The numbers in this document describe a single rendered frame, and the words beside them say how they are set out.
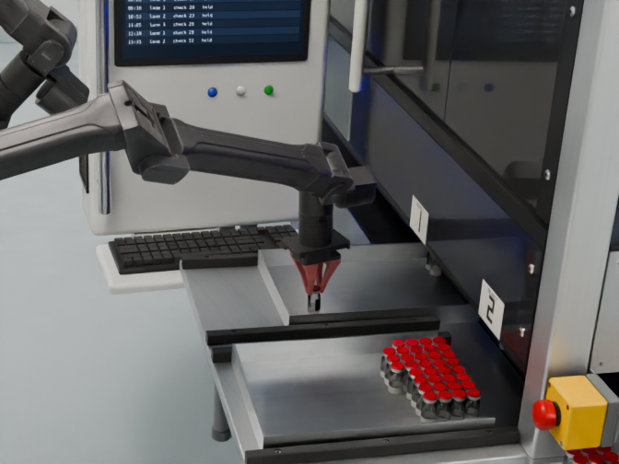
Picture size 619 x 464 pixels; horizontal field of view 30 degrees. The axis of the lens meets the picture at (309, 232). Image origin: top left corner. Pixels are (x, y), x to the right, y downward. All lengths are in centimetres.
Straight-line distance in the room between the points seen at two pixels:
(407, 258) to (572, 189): 77
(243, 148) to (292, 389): 38
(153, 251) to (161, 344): 136
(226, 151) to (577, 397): 58
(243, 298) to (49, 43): 57
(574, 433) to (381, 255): 76
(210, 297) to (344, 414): 42
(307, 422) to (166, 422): 162
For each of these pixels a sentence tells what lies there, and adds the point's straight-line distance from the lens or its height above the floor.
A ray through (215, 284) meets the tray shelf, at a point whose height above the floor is 88.
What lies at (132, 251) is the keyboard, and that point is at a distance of 233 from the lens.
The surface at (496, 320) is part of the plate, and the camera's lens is 175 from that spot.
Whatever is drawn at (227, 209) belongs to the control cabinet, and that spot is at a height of 85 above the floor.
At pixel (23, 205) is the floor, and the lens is 470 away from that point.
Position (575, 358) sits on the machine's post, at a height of 104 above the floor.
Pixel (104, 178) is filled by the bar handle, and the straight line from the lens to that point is 234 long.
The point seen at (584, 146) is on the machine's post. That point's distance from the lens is 148.
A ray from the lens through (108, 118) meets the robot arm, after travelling 149.
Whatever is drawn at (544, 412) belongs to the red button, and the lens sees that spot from 156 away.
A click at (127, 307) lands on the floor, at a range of 389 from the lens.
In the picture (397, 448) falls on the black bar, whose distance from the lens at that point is 165.
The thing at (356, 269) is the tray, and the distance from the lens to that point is 217.
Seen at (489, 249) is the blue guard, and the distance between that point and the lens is 176.
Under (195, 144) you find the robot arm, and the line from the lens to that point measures 160.
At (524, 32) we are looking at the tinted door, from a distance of 166.
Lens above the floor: 182
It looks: 24 degrees down
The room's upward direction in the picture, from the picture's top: 4 degrees clockwise
